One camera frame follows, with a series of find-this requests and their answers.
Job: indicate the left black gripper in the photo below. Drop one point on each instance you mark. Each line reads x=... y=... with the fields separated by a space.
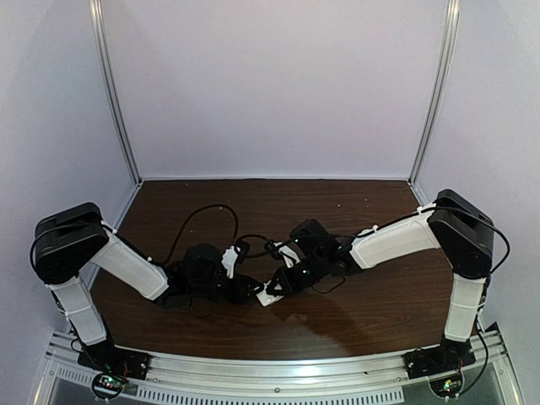
x=242 y=284

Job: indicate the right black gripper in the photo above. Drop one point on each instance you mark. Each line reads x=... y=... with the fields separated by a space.
x=289 y=285

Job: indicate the white remote control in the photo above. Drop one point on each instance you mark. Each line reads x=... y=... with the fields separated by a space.
x=265 y=299

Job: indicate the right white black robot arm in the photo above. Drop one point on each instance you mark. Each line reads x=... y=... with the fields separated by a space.
x=450 y=223

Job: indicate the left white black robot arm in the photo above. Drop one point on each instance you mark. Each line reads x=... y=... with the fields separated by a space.
x=66 y=242

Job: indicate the left round circuit board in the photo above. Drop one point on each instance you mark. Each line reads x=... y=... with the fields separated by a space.
x=107 y=387

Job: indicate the round circuit board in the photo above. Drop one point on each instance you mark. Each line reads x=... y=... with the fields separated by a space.
x=107 y=387
x=447 y=387

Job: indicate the right round circuit board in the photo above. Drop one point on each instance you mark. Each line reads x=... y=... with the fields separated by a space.
x=447 y=387

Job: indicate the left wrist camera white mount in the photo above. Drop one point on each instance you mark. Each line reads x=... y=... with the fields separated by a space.
x=230 y=259

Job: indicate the curved aluminium front rail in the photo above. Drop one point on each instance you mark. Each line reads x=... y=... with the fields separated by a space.
x=176 y=379

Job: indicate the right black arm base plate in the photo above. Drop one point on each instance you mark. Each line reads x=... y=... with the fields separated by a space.
x=423 y=362

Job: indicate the left aluminium frame post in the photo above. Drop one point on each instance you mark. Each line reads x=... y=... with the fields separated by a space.
x=111 y=92

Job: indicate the aluminium frame post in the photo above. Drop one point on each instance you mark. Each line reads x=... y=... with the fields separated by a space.
x=447 y=47
x=111 y=92

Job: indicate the right aluminium frame post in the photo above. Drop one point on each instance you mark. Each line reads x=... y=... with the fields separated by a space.
x=447 y=47

